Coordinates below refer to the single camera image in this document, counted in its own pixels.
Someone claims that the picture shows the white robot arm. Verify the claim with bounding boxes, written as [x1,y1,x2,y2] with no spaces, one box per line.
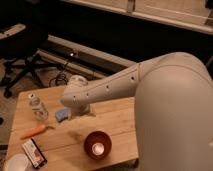
[61,52,213,171]

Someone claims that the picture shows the red brown bowl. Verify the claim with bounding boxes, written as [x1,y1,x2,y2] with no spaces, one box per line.
[84,131,112,160]

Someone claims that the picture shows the clear plastic bottle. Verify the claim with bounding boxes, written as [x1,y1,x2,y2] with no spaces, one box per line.
[28,93,48,121]

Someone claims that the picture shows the orange carrot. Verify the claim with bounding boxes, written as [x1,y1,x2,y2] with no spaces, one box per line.
[20,124,52,140]

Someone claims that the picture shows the small dark box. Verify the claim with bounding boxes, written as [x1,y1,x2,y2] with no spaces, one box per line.
[22,139,47,169]

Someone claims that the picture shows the white plate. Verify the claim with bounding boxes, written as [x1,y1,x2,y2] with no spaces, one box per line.
[4,154,31,171]

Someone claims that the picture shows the black office chair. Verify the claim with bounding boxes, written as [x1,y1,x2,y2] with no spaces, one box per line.
[0,25,61,98]

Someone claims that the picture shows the black cable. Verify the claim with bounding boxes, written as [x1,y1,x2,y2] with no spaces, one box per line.
[49,59,73,88]

